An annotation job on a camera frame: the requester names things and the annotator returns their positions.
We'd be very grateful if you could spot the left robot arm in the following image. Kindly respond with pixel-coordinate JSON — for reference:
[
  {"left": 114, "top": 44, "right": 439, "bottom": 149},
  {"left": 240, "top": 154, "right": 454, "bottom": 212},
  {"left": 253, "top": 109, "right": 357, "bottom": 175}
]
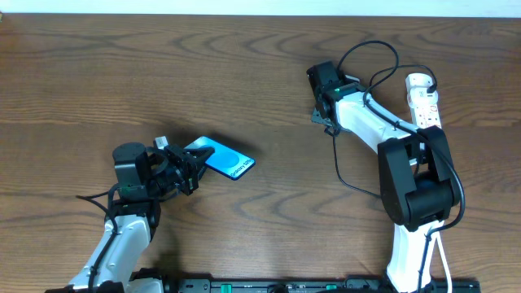
[{"left": 61, "top": 142, "right": 215, "bottom": 293}]

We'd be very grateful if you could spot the white USB wall charger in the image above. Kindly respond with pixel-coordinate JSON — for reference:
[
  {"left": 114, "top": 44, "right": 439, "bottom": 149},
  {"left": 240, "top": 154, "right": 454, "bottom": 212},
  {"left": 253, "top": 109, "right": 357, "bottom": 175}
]
[{"left": 405, "top": 72, "right": 438, "bottom": 98}]

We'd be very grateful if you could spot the white power strip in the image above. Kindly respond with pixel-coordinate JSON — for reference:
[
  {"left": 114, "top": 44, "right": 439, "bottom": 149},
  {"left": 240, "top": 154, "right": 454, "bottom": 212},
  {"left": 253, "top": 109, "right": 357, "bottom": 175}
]
[{"left": 407, "top": 88, "right": 441, "bottom": 129}]

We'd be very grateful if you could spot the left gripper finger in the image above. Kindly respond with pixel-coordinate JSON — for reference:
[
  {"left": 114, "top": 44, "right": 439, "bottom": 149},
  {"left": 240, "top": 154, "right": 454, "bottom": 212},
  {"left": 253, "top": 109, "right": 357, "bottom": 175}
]
[
  {"left": 183, "top": 146, "right": 215, "bottom": 164},
  {"left": 194, "top": 164, "right": 207, "bottom": 190}
]

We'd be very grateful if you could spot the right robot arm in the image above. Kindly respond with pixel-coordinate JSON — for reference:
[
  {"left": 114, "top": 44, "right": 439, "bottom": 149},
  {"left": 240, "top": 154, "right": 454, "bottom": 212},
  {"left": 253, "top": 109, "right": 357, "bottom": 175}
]
[{"left": 306, "top": 61, "right": 465, "bottom": 292}]

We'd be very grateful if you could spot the blue Samsung Galaxy smartphone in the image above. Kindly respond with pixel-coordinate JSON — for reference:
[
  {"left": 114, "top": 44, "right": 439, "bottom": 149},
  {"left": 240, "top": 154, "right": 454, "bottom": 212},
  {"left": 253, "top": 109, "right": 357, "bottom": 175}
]
[{"left": 186, "top": 136, "right": 256, "bottom": 181}]

